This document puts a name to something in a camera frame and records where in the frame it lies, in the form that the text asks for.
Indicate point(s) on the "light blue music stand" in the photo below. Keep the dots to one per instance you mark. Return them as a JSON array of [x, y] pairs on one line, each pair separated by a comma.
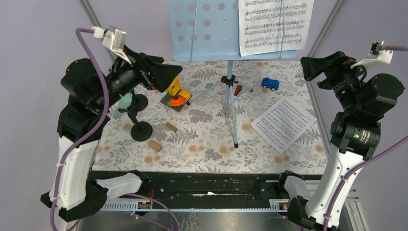
[[208, 30]]

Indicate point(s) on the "toy brick assembly grey base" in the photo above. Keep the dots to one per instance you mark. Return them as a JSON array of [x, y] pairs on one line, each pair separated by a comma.
[[175, 98]]

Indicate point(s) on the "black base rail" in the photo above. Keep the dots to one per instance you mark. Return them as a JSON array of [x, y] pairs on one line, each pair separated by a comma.
[[213, 190]]

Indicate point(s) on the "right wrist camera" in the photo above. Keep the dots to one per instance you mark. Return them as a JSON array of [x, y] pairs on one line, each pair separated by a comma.
[[378, 56]]

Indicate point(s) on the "blue toy car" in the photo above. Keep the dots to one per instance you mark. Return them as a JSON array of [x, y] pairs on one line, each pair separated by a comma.
[[272, 84]]

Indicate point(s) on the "light wooden block near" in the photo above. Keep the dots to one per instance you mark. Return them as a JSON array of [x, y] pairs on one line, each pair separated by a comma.
[[157, 147]]

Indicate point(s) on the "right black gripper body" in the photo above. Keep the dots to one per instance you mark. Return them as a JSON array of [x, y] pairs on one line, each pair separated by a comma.
[[346, 86]]

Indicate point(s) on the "black microphone stand front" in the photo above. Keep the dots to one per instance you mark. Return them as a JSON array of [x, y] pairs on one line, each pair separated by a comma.
[[141, 130]]

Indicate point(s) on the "sheet music page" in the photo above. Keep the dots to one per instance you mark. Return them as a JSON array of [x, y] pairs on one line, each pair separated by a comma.
[[283, 123], [267, 26]]

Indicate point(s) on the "black microphone stand rear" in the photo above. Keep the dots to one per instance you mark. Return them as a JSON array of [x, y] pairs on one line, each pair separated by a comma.
[[139, 102]]

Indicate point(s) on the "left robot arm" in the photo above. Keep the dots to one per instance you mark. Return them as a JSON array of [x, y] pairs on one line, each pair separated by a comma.
[[91, 94]]

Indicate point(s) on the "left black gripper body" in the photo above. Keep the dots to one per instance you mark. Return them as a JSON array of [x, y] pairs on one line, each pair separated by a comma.
[[125, 78]]

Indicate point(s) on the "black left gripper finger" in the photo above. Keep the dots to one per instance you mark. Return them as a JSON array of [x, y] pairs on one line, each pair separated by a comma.
[[164, 74], [143, 65]]

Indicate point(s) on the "green toy microphone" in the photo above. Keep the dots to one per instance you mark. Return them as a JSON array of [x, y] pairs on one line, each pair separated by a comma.
[[123, 103]]

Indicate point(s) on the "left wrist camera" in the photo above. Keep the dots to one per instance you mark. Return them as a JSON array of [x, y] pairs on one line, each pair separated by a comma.
[[113, 38]]

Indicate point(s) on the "light wooden block centre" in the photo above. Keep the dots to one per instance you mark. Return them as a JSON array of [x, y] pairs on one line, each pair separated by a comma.
[[171, 127]]

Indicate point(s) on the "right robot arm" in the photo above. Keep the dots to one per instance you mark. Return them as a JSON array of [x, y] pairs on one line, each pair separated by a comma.
[[356, 133]]

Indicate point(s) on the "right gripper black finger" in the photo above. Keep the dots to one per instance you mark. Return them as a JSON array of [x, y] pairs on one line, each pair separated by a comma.
[[334, 65], [312, 67]]

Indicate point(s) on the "floral tablecloth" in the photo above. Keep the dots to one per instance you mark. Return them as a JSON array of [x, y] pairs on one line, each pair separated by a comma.
[[204, 139]]

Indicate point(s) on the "black microphone stand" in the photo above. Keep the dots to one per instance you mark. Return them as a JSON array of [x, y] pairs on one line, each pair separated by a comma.
[[139, 102], [141, 130]]

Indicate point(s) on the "dark red wooden block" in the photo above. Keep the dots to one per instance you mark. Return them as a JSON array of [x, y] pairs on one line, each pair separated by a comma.
[[238, 90]]

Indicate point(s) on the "light wooden block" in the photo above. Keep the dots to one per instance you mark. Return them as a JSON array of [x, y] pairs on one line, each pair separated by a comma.
[[157, 147], [171, 127]]

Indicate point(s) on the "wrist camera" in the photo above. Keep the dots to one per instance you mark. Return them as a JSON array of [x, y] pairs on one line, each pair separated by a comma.
[[113, 38], [378, 56]]

